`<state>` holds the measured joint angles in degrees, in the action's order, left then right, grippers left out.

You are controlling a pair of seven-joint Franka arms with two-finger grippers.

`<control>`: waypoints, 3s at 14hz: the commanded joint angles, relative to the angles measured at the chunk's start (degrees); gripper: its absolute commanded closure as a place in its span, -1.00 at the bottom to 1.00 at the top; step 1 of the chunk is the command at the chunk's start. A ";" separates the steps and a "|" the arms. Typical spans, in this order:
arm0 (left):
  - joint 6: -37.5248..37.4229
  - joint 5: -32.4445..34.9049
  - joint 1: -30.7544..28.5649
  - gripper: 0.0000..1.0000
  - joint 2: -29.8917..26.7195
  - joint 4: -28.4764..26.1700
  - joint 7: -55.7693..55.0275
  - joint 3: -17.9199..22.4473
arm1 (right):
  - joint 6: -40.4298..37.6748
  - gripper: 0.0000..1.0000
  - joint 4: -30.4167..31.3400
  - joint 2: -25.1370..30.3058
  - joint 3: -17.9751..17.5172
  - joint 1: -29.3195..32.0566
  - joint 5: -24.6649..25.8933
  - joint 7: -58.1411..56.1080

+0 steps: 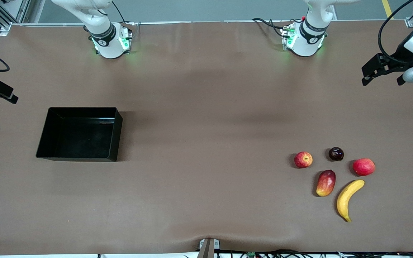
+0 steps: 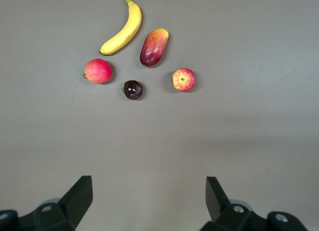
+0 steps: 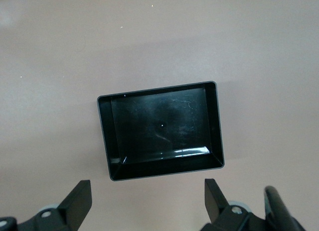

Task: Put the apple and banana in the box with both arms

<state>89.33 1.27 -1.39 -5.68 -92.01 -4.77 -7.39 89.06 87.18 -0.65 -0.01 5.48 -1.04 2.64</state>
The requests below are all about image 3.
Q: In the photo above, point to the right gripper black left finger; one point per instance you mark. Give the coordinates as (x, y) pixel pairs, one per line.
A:
(74, 203)

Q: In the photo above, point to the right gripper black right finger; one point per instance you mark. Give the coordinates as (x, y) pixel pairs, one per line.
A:
(216, 208)

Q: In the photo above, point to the black plastic rectangular box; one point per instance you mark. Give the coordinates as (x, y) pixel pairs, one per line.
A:
(159, 126)

